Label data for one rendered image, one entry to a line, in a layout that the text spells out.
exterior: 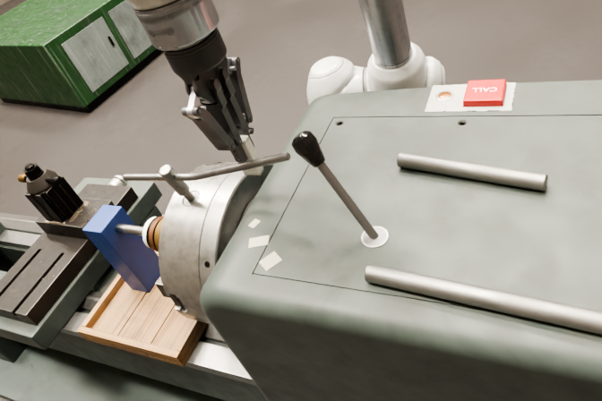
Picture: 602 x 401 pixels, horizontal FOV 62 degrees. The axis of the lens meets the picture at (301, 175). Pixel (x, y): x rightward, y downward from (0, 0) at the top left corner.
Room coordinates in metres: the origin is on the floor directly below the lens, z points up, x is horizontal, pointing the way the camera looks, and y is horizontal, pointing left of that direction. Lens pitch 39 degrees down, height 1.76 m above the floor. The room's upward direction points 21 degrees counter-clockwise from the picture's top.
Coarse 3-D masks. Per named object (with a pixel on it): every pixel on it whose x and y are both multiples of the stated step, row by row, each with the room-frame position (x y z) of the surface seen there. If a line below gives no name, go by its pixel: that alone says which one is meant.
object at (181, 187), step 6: (162, 168) 0.69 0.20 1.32; (168, 168) 0.69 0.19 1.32; (162, 174) 0.68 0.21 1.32; (168, 174) 0.68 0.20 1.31; (174, 174) 0.69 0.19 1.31; (168, 180) 0.68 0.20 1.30; (174, 180) 0.68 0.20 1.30; (174, 186) 0.68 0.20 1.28; (180, 186) 0.69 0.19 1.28; (186, 186) 0.69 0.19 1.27; (180, 192) 0.69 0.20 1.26; (186, 192) 0.69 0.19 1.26; (186, 198) 0.70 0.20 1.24; (192, 198) 0.70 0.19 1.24
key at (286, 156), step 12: (276, 156) 0.57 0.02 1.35; (288, 156) 0.56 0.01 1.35; (216, 168) 0.64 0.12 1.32; (228, 168) 0.62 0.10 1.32; (240, 168) 0.60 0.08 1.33; (132, 180) 0.73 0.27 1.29; (144, 180) 0.72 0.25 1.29; (156, 180) 0.70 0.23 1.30; (180, 180) 0.68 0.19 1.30; (192, 180) 0.67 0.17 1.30
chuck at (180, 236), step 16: (224, 176) 0.73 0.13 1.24; (176, 192) 0.73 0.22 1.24; (208, 192) 0.70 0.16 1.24; (176, 208) 0.70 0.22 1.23; (192, 208) 0.68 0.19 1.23; (208, 208) 0.67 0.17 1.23; (176, 224) 0.67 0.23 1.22; (192, 224) 0.65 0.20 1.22; (160, 240) 0.67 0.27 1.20; (176, 240) 0.65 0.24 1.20; (192, 240) 0.63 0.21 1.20; (160, 256) 0.65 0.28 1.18; (176, 256) 0.63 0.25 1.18; (192, 256) 0.62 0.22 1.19; (160, 272) 0.64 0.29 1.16; (176, 272) 0.62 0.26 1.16; (192, 272) 0.60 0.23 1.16; (176, 288) 0.61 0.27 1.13; (192, 288) 0.59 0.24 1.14; (192, 304) 0.59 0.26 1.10; (208, 320) 0.59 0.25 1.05
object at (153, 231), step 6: (162, 216) 0.85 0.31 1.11; (150, 222) 0.83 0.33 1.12; (156, 222) 0.83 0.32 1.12; (150, 228) 0.82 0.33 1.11; (156, 228) 0.81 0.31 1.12; (150, 234) 0.81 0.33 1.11; (156, 234) 0.80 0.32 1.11; (150, 240) 0.80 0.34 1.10; (156, 240) 0.79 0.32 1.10; (150, 246) 0.80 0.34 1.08; (156, 246) 0.79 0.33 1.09
